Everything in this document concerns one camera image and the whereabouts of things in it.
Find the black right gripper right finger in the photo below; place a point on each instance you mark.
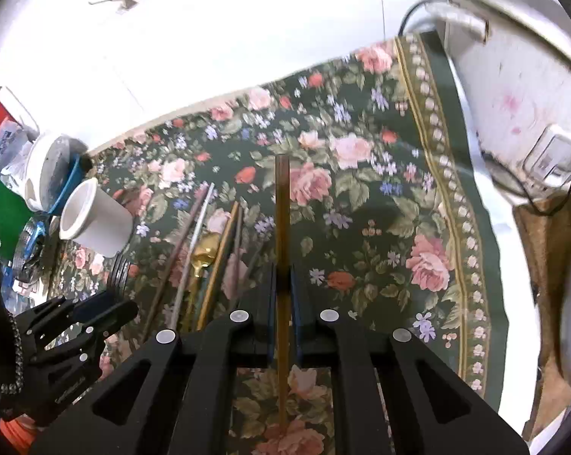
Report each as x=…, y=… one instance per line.
x=391, y=393

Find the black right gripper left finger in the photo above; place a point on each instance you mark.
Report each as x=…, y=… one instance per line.
x=171, y=397

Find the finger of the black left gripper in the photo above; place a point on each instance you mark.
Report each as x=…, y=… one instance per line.
x=63, y=340

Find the silver metal chopstick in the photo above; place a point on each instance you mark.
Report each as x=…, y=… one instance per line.
x=178, y=301

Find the white ceramic utensil cup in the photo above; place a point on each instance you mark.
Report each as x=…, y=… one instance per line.
x=93, y=219

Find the tan wooden chopstick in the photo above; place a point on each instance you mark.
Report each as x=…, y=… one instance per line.
x=214, y=283

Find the gold metal spoon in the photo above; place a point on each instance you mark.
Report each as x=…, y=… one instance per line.
x=203, y=257

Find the dark brown chopstick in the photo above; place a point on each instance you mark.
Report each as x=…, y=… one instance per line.
x=181, y=237

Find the brown wooden chopstick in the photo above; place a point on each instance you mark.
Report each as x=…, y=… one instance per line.
x=283, y=282

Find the green box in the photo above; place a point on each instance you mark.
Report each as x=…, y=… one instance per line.
x=14, y=214

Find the blue bowl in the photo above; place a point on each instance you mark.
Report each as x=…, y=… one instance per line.
x=78, y=168

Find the floral dark green mat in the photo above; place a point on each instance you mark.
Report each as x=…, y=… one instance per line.
x=385, y=223

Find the brown wooden board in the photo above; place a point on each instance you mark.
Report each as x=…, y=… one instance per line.
x=547, y=245

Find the white rice cooker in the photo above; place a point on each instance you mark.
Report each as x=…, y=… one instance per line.
x=513, y=58

